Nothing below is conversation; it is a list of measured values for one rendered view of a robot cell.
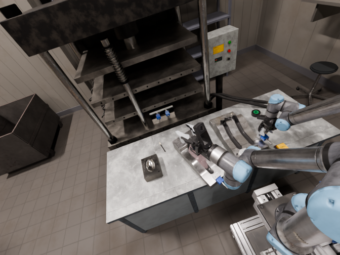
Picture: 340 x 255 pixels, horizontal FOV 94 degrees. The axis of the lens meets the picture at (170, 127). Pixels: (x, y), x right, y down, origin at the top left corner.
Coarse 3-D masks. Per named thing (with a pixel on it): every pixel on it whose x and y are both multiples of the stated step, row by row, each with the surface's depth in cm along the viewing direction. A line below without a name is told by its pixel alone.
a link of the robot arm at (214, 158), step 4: (216, 148) 65; (220, 148) 65; (212, 152) 65; (216, 152) 64; (220, 152) 63; (212, 156) 64; (216, 156) 63; (220, 156) 70; (212, 160) 65; (216, 160) 63; (216, 164) 65
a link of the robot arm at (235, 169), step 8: (224, 152) 63; (224, 160) 61; (232, 160) 60; (240, 160) 59; (224, 168) 61; (232, 168) 59; (240, 168) 57; (248, 168) 57; (232, 176) 60; (240, 176) 57; (248, 176) 60
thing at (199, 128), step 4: (196, 124) 67; (200, 124) 66; (196, 128) 65; (200, 128) 66; (204, 128) 67; (196, 132) 67; (200, 132) 66; (204, 132) 67; (200, 136) 66; (204, 136) 67; (208, 136) 68; (200, 140) 67; (204, 140) 67; (208, 140) 68; (204, 144) 67; (208, 144) 68
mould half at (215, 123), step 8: (232, 112) 159; (216, 120) 157; (232, 120) 142; (240, 120) 141; (216, 128) 146; (232, 128) 140; (248, 128) 138; (224, 136) 138; (240, 136) 136; (256, 136) 132; (224, 144) 140; (232, 144) 132; (240, 144) 130; (248, 144) 128; (256, 144) 126; (264, 144) 125; (232, 152) 128
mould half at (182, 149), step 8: (176, 144) 142; (184, 144) 140; (184, 152) 139; (192, 160) 129; (208, 160) 128; (200, 168) 125; (216, 168) 124; (200, 176) 125; (208, 176) 121; (208, 184) 118; (216, 184) 121
